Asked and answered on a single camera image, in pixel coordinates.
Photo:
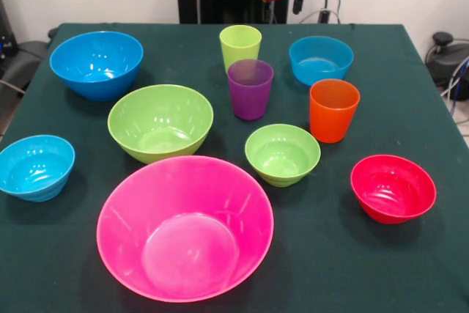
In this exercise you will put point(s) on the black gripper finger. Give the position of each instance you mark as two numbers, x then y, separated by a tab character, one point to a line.
298	4
270	11

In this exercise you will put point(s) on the lime green cup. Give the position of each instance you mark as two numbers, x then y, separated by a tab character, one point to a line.
240	45

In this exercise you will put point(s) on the medium blue bowl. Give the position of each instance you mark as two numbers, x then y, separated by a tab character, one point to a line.
320	64

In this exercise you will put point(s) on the purple cup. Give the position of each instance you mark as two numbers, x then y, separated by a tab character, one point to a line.
249	93

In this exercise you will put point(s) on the orange cup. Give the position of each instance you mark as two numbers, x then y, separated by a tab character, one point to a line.
333	115

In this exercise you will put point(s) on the small green bowl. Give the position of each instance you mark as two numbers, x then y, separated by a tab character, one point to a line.
282	155

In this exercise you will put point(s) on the black wheel base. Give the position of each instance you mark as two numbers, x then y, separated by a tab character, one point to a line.
22	64
447	60

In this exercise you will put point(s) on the large green bowl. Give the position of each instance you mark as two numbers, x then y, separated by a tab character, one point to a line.
157	126

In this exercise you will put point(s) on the large blue bowl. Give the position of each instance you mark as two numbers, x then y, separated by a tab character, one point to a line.
95	71

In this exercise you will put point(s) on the small red-pink bowl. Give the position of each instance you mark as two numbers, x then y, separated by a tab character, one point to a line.
392	192

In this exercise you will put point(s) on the large pink bowl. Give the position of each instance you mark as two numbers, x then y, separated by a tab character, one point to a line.
183	240

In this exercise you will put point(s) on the dark green table cloth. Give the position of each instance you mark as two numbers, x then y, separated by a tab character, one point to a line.
330	269

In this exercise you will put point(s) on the small light blue bowl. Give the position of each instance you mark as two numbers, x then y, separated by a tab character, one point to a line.
37	170

